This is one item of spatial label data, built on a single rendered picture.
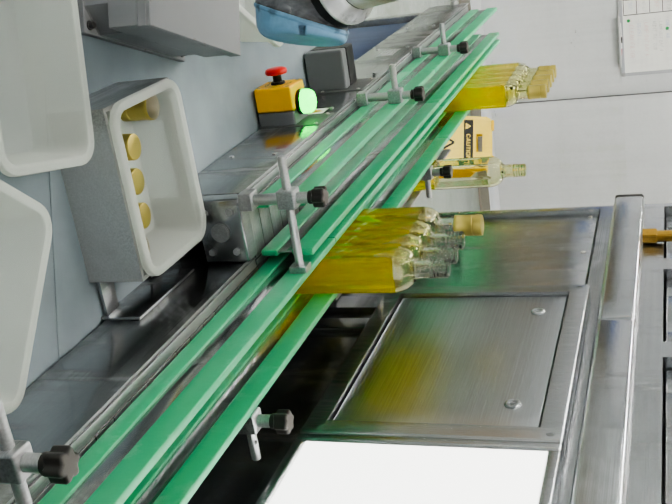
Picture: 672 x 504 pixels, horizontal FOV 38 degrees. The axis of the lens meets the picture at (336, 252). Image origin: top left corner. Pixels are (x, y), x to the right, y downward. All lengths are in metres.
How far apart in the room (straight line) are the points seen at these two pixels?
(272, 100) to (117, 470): 0.91
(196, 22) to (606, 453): 0.76
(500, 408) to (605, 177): 6.27
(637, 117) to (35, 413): 6.56
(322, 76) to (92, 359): 0.98
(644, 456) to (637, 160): 6.29
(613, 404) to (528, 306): 0.33
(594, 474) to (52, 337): 0.65
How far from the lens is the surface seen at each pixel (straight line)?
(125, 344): 1.21
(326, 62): 1.99
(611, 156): 7.47
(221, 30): 1.43
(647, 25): 7.24
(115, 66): 1.36
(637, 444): 1.27
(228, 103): 1.66
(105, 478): 0.99
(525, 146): 7.51
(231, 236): 1.38
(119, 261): 1.24
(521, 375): 1.38
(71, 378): 1.16
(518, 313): 1.56
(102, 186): 1.21
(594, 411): 1.29
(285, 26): 1.21
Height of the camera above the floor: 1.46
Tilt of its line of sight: 19 degrees down
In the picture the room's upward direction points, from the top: 88 degrees clockwise
